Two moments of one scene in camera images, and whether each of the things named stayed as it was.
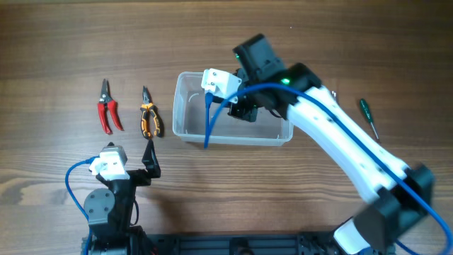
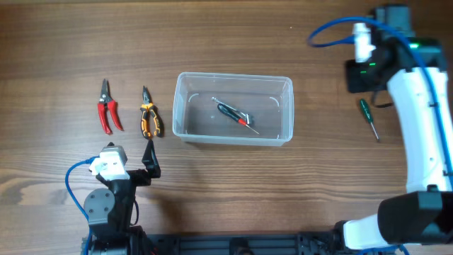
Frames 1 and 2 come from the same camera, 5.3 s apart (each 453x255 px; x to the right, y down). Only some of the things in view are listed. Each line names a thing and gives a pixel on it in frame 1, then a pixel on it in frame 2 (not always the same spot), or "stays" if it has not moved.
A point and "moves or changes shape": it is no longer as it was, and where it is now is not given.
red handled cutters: x=105 y=101 stays
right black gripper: x=243 y=111 → x=360 y=81
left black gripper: x=134 y=176 stays
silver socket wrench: x=335 y=94 moves or changes shape
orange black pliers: x=147 y=106 stays
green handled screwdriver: x=367 y=114 stays
